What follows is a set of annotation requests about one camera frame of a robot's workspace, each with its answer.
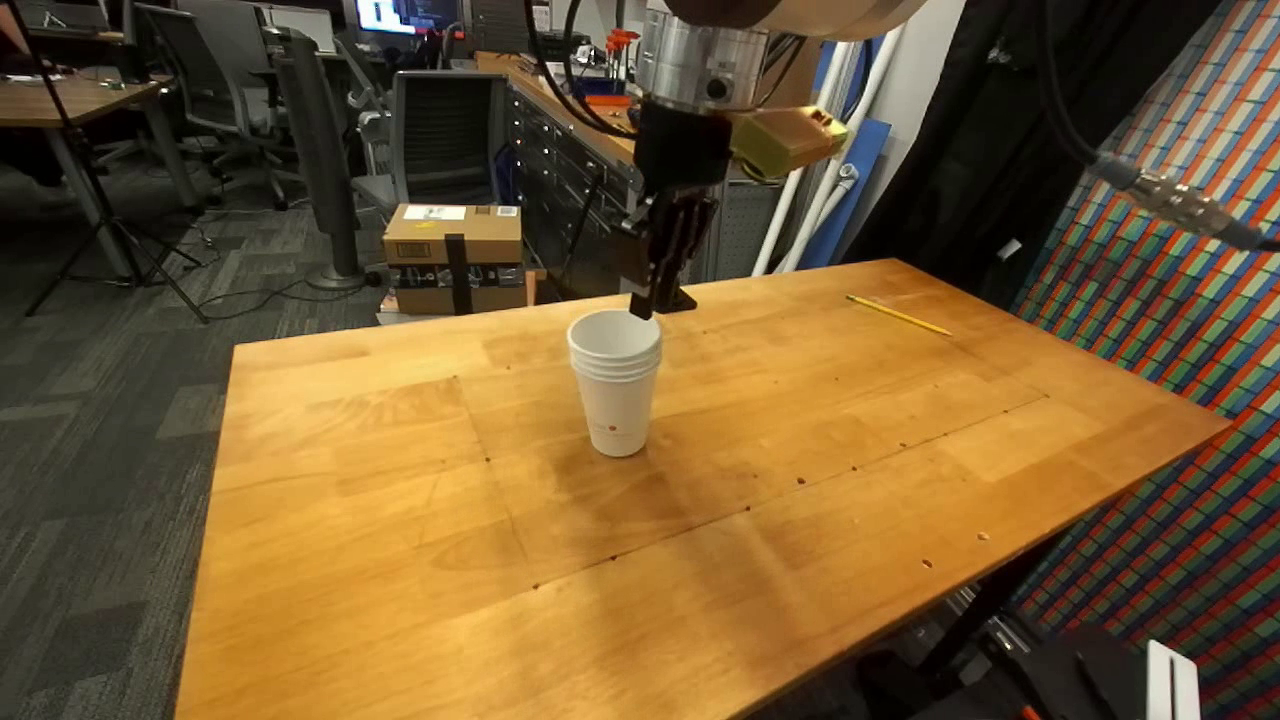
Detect yellow pencil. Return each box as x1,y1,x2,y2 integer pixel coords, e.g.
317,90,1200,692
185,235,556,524
845,293,954,338

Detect grey mesh office chair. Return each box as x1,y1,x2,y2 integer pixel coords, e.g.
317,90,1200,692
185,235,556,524
350,69,512,217

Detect stand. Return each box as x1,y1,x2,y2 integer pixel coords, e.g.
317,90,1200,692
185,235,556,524
0,0,212,327

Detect white flat bracket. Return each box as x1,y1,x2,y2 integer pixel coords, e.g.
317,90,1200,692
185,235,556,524
1146,639,1202,720

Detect grey pedestal column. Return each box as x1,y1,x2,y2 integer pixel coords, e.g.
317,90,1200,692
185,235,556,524
262,27,369,293

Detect blue board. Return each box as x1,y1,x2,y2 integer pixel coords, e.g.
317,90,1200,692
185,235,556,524
797,40,894,272

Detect stack of white foam cups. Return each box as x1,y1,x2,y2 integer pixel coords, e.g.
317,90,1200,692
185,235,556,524
566,309,664,459

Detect workbench with dark drawers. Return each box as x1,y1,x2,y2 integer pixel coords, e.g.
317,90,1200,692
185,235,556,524
476,50,783,303

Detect black cable with metal connector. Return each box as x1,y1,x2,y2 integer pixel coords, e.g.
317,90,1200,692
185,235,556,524
1038,0,1280,253

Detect wooden round table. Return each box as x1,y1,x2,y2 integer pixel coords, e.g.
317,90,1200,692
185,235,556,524
0,74,204,282

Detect black curtain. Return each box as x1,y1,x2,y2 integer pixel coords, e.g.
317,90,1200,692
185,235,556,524
843,0,1223,313

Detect stack of cardboard boxes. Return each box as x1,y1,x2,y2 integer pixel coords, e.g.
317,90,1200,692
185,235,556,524
380,203,537,319

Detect orange clamps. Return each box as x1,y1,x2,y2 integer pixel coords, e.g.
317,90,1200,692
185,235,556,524
603,27,642,83

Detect monitor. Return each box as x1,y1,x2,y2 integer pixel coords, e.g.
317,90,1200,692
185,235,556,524
354,0,467,37

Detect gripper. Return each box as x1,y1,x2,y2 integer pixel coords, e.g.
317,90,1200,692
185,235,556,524
617,98,736,322

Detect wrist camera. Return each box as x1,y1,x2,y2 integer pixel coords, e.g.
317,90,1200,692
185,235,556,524
729,106,850,183

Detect dark office chair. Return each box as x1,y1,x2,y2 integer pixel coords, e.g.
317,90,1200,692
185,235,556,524
133,3,293,212

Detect colourful patterned panel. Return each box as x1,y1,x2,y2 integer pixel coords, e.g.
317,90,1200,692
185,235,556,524
1008,0,1280,720

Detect bundle of white pipes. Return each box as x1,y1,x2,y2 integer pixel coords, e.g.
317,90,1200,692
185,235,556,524
750,25,907,278

